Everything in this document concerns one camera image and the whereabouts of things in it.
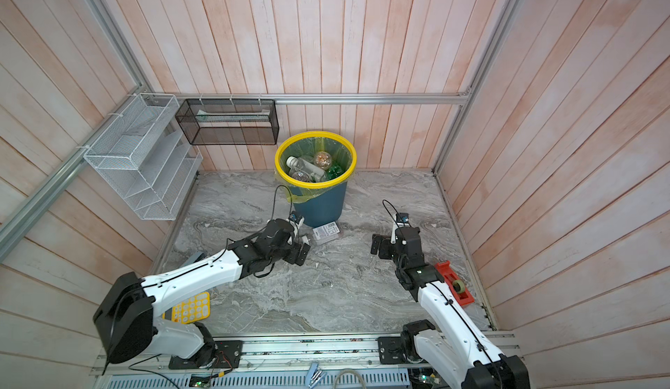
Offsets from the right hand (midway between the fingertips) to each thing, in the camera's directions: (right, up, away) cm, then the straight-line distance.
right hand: (387, 235), depth 85 cm
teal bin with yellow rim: (-21, +11, -1) cm, 24 cm away
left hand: (-30, -4, -1) cm, 30 cm away
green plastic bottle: (-18, +21, +2) cm, 28 cm away
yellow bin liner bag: (-27, +31, +11) cm, 43 cm away
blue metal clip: (-24, -35, -16) cm, 46 cm away
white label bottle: (-24, +21, +4) cm, 32 cm away
